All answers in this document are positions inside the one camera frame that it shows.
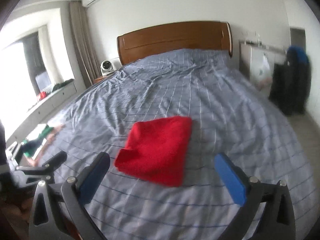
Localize dark clothes on bench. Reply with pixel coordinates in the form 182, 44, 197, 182
52, 79, 74, 93

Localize blue plaid bed cover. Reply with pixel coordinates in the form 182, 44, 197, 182
40, 49, 319, 239

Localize brown wooden headboard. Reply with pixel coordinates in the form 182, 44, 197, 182
117, 21, 233, 65

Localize black and blue jacket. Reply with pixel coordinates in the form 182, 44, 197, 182
268, 46, 311, 116

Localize wooden nightstand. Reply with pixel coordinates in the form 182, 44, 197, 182
94, 76, 108, 84

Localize white bedside cabinet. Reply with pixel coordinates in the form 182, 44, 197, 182
239, 41, 286, 96

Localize white window drawer bench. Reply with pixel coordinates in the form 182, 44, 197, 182
6, 81, 77, 146

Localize red cloth on bench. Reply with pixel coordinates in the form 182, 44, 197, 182
37, 91, 48, 101

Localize small white fan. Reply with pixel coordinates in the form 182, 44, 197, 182
100, 60, 115, 76

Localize red knit sweater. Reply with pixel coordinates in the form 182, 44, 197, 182
114, 116, 192, 187

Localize white plastic bag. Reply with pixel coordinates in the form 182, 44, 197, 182
255, 54, 272, 90

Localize beige curtain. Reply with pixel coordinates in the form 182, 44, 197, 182
69, 1, 101, 88

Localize green and pink clothes pile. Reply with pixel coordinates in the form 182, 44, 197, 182
20, 124, 64, 166

